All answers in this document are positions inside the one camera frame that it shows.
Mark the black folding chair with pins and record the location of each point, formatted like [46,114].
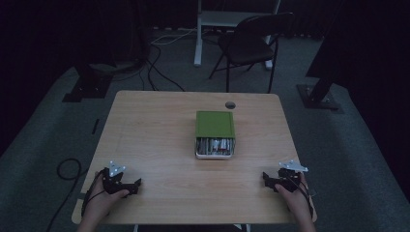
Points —
[248,48]

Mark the person's left hand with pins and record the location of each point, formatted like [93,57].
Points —
[101,201]

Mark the white drawer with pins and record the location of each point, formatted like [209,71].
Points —
[214,156]

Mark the black stand base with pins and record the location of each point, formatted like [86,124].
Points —
[88,87]

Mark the black marker pen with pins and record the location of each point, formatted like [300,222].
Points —
[95,126]

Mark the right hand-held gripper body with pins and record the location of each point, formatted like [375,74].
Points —
[288,180]

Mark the black stand with base plate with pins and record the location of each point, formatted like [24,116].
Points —
[317,96]

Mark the grey tape piece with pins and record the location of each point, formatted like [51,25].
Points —
[80,196]

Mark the white desk frame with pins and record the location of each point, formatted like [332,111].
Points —
[222,18]

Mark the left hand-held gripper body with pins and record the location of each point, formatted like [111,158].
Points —
[113,184]

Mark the pile of batteries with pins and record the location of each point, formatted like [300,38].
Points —
[215,145]

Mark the green box lid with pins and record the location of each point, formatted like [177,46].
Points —
[214,124]

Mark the person's right hand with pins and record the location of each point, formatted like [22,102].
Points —
[296,201]

